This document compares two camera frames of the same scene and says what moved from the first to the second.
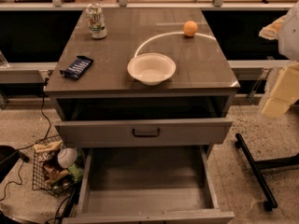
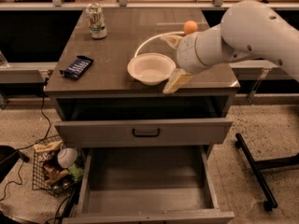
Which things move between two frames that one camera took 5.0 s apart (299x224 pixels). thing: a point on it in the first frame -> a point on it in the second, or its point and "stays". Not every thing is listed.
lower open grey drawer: [153, 184] stays
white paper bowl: [151, 68] stays
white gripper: [291, 36] -> [187, 54]
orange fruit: [191, 28] stays
